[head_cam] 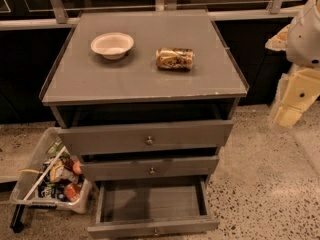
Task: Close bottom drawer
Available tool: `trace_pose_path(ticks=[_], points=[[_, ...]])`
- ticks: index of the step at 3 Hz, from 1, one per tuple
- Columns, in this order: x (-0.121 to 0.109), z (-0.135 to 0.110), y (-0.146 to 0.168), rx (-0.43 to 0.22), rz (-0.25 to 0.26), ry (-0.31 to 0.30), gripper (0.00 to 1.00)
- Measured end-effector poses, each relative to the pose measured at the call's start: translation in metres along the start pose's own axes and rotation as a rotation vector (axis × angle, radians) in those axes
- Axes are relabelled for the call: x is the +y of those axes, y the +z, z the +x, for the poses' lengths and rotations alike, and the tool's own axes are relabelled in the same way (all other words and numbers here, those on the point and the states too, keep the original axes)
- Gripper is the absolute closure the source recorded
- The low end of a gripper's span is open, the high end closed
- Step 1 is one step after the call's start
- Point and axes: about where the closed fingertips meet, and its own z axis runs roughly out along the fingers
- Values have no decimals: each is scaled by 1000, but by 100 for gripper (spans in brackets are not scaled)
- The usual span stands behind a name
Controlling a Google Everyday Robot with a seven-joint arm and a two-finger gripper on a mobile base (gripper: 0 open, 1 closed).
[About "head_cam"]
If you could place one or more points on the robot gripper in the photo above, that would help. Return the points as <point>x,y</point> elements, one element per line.
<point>305,39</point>

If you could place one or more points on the grey bottom drawer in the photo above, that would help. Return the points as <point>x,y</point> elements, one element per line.
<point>152,207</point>

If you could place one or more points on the grey drawer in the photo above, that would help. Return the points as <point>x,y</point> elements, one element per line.
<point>152,207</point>
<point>154,168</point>
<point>126,138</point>

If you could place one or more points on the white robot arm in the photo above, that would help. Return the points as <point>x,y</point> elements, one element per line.
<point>300,40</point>

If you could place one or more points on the grey middle drawer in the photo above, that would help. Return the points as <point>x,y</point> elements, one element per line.
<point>154,168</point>

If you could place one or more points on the grey wooden drawer cabinet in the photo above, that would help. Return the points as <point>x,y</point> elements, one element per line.
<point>85,89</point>

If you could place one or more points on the grey top drawer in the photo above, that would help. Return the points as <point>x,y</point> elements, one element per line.
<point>126,138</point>

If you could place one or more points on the metal railing bar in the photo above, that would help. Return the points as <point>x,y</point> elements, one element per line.
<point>31,24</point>

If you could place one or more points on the crushed golden drink can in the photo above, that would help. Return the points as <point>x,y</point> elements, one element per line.
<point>174,58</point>

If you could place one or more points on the white paper bowl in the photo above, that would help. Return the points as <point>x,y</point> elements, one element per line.
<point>112,46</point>

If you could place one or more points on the orange snack packet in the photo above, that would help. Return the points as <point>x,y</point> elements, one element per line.
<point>72,192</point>

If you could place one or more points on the clear plastic storage bin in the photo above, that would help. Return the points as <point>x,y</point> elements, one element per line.
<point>46,196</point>

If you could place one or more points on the black object on floor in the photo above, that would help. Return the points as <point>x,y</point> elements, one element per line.
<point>16,223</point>

